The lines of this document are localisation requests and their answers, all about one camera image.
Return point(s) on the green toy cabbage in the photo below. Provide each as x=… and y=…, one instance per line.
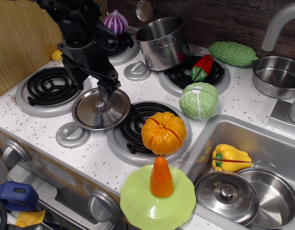
x=199, y=100

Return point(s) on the steel pan in sink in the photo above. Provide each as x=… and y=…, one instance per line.
x=276, y=197

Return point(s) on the orange toy pumpkin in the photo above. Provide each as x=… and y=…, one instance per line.
x=163, y=133

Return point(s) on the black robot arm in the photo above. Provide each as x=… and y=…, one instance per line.
x=86, y=42

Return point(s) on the green toy bitter gourd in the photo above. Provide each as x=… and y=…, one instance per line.
x=233, y=53

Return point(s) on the front right black burner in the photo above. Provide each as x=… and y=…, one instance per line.
x=125, y=140

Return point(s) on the purple striped toy onion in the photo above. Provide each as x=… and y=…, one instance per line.
x=116, y=22

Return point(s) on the back left black burner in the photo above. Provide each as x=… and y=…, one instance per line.
x=126, y=50

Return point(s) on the yellow toy bell pepper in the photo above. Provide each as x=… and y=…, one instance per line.
x=228, y=158

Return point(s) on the black burner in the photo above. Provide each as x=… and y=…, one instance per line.
x=126, y=50
x=125, y=140
x=175, y=79
x=49, y=92

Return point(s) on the left silver oven knob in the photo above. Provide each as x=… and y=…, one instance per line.
x=14, y=154

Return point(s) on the centre grey stovetop knob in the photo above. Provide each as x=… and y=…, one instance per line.
x=137, y=71

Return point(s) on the steel sink basin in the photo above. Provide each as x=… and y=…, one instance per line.
x=268, y=150

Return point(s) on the front grey stovetop knob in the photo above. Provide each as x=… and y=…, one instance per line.
x=71, y=135

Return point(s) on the light green plastic plate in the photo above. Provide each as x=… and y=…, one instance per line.
x=147, y=212

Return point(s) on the right silver oven knob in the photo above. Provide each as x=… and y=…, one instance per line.
x=102, y=207

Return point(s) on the small steel bowl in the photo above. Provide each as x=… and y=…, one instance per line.
x=275, y=76

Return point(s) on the back right black burner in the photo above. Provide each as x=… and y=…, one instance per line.
x=175, y=79

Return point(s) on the steel lid in sink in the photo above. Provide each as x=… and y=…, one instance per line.
x=229, y=195

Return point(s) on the silver oven door handle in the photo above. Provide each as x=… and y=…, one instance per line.
x=68, y=209

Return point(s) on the small steel pot lid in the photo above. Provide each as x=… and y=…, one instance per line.
x=90, y=111

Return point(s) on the orange toy carrot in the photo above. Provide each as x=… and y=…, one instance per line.
x=161, y=182

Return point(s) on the front left black burner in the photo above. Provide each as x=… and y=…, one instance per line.
x=49, y=92

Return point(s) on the tall steel pot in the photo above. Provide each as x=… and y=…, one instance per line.
x=163, y=43

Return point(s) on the blue clamp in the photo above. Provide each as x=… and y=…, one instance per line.
x=18, y=196

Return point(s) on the grey stovetop knob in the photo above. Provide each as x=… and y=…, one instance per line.
x=137, y=71
x=71, y=135

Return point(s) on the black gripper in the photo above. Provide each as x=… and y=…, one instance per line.
x=90, y=60

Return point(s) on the red toy pepper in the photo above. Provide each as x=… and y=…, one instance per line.
x=202, y=68

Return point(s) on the silver oven knob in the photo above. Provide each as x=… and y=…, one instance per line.
x=102, y=207
x=14, y=154

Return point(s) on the silver faucet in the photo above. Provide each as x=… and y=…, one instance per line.
x=278, y=21

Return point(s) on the round steel wall disc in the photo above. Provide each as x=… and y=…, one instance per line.
x=144, y=10

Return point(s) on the yellow cloth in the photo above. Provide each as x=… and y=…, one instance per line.
x=29, y=218

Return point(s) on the yellow toy piece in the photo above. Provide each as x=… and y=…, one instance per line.
x=56, y=55

